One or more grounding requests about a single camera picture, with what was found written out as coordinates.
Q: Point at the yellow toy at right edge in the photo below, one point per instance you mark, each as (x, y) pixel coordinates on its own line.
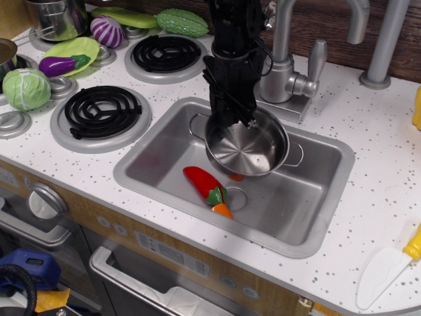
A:
(416, 118)

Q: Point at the green toy cabbage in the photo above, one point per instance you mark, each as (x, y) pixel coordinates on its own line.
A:
(26, 89)

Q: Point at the black stove burner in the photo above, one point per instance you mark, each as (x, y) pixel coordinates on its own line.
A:
(100, 119)
(165, 59)

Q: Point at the red toy chili pepper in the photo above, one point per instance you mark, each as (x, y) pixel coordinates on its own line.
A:
(207, 186)

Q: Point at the green toy bitter gourd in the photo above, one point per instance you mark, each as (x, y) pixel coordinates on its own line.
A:
(182, 22)

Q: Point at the orange toy carrot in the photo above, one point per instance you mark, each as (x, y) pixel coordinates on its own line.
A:
(222, 209)

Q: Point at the silver toy faucet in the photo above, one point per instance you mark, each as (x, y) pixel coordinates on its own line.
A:
(281, 90)

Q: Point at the rear black stove burner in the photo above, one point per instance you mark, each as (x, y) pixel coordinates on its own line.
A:
(165, 59)

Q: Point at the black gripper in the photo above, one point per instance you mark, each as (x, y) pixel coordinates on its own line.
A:
(231, 88)

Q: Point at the steel pot at left edge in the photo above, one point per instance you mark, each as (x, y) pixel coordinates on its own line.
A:
(8, 58)

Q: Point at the hanging silver spoon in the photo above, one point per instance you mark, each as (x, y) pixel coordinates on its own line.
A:
(269, 11)

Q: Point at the grey oven door handle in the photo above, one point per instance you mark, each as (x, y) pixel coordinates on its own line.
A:
(55, 239)

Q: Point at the grey oven knob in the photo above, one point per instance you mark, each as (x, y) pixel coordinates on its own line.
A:
(44, 203)

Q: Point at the grey stove dial rear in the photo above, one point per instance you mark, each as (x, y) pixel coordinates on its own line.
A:
(105, 57)

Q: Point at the grey stove dial middle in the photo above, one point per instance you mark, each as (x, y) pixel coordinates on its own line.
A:
(62, 87)

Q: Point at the grey support pole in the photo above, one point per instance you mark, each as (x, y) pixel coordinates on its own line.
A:
(376, 77)

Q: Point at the grey stove dial front left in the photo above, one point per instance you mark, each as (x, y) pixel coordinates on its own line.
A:
(14, 123)

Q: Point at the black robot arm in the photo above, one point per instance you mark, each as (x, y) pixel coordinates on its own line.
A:
(238, 56)

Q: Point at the front black stove burner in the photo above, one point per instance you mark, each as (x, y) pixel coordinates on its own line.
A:
(100, 119)

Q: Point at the grey dishwasher handle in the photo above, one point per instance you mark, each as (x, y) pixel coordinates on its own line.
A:
(176, 301)

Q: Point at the purple white toy onion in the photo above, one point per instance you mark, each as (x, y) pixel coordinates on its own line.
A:
(107, 31)

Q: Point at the light green toy plate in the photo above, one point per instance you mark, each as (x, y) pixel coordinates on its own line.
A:
(77, 46)

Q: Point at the grey stove dial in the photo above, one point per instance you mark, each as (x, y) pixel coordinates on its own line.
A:
(62, 87)
(14, 123)
(105, 57)

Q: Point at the purple toy eggplant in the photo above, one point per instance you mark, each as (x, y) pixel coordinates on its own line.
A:
(59, 66)

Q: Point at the grey plastic sink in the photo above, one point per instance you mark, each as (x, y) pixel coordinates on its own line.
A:
(288, 211)

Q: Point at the white yellow toy knife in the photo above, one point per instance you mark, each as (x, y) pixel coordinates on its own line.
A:
(383, 269)

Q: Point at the green toy pea pod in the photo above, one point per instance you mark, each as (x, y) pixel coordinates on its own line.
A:
(127, 17)

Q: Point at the small steel pan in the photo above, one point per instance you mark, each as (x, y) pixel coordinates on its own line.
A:
(238, 151)

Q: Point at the tall steel pot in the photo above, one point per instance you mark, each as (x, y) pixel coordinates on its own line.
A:
(56, 21)

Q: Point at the blue object bottom left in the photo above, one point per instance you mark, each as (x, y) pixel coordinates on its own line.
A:
(42, 267)

